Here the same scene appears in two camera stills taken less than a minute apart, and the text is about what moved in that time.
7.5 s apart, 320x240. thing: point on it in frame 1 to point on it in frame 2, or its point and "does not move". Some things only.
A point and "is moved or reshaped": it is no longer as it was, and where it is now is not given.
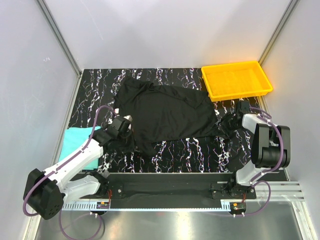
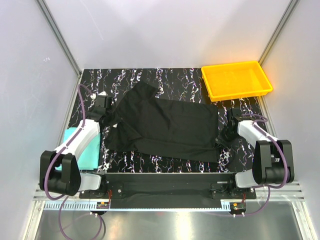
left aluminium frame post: [59, 36] does not move
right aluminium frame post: [292, 4] does not move
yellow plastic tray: [235, 81] does not move
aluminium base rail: [281, 191] does not move
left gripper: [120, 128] to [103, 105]
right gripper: [230, 116] to [225, 128]
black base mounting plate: [220, 185] does not move
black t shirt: [158, 114] is moved or reshaped
